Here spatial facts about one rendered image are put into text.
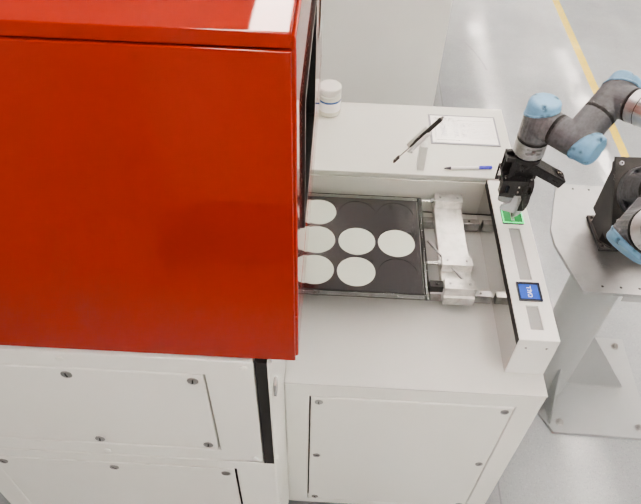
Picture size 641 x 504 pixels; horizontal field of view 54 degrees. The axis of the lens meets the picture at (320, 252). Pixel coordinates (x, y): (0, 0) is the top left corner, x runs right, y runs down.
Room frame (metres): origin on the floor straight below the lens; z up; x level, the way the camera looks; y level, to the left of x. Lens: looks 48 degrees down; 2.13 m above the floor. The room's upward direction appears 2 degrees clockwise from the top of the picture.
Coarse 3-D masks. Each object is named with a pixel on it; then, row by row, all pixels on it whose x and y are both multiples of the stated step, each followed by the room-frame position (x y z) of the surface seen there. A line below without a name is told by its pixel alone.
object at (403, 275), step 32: (320, 224) 1.22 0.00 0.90; (352, 224) 1.23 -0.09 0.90; (384, 224) 1.23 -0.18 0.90; (416, 224) 1.24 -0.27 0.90; (352, 256) 1.11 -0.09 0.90; (384, 256) 1.11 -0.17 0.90; (416, 256) 1.12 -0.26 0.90; (320, 288) 1.00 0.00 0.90; (352, 288) 1.00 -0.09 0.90; (384, 288) 1.00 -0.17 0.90; (416, 288) 1.01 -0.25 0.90
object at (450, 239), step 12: (432, 204) 1.36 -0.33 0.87; (444, 216) 1.29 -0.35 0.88; (456, 216) 1.29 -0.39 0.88; (444, 228) 1.24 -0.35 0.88; (456, 228) 1.25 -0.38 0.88; (444, 240) 1.20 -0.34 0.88; (456, 240) 1.20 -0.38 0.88; (444, 252) 1.15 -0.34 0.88; (456, 252) 1.15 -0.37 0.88; (444, 276) 1.07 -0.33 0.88; (456, 276) 1.07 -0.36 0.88; (468, 276) 1.07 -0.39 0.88; (444, 300) 1.00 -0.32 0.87; (456, 300) 0.99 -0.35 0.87; (468, 300) 0.99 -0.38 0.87
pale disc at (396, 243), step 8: (384, 232) 1.20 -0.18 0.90; (392, 232) 1.20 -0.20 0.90; (400, 232) 1.20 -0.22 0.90; (384, 240) 1.17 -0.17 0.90; (392, 240) 1.17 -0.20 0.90; (400, 240) 1.17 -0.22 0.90; (408, 240) 1.17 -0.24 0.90; (384, 248) 1.14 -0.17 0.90; (392, 248) 1.14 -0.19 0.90; (400, 248) 1.14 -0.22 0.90; (408, 248) 1.14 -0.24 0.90; (400, 256) 1.11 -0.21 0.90
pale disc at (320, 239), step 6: (312, 228) 1.21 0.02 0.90; (318, 228) 1.21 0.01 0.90; (324, 228) 1.21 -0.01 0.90; (312, 234) 1.19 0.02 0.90; (318, 234) 1.19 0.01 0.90; (324, 234) 1.19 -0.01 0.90; (330, 234) 1.19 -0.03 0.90; (312, 240) 1.16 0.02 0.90; (318, 240) 1.16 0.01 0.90; (324, 240) 1.16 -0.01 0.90; (330, 240) 1.16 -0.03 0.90; (312, 246) 1.14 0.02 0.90; (318, 246) 1.14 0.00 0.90; (324, 246) 1.14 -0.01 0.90; (330, 246) 1.14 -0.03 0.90; (318, 252) 1.12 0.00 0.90
